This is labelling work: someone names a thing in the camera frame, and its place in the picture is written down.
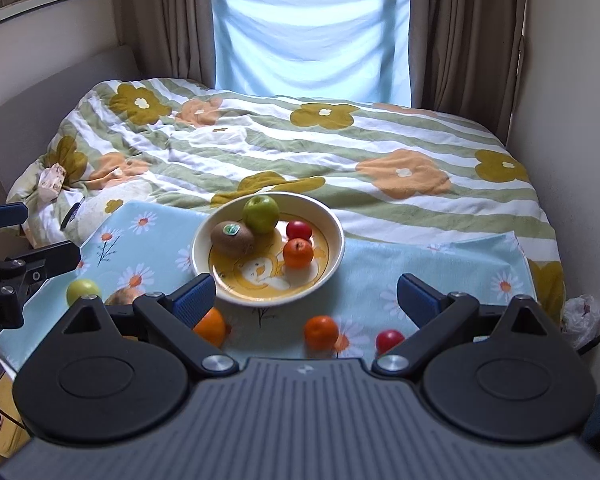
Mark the brown kiwi with sticker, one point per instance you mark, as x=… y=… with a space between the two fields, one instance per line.
x=232 y=238

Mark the round red cherry tomato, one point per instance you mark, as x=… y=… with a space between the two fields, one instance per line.
x=387 y=340

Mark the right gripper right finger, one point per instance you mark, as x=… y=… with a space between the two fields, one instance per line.
x=443 y=322

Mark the grey bed headboard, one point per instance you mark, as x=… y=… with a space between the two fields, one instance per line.
x=30 y=119

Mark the large yellowish russet apple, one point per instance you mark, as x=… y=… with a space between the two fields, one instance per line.
x=123 y=296

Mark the light blue window sheet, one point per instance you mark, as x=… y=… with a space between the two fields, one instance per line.
x=354 y=50

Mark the brown curtain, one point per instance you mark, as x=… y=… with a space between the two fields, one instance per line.
x=464 y=57
x=169 y=38

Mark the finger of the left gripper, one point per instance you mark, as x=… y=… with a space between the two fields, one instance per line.
x=40 y=264
x=13 y=214

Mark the small patterned cloth pouch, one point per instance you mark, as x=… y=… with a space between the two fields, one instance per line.
x=50 y=183

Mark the small green apple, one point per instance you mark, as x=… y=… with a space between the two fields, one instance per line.
x=82 y=287

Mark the small tangerine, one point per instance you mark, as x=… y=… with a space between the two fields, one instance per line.
x=320 y=333
x=298 y=253

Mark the white plastic bag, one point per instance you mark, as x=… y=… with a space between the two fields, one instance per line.
x=580 y=320

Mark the medium orange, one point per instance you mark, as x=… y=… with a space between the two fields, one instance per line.
x=212 y=328

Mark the red oval tomato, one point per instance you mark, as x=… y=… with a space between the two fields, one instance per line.
x=298 y=230

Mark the cream yellow ceramic bowl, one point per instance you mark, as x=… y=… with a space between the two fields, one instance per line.
x=262 y=279

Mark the blue daisy tablecloth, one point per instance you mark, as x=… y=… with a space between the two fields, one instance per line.
x=150 y=247

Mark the striped floral duvet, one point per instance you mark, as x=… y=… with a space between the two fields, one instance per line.
x=391 y=173

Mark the brown right curtain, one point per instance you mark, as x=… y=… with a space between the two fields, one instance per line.
x=464 y=57

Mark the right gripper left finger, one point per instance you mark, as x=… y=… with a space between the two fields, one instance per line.
x=168 y=321

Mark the brown left curtain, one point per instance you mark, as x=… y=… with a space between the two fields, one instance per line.
x=169 y=38

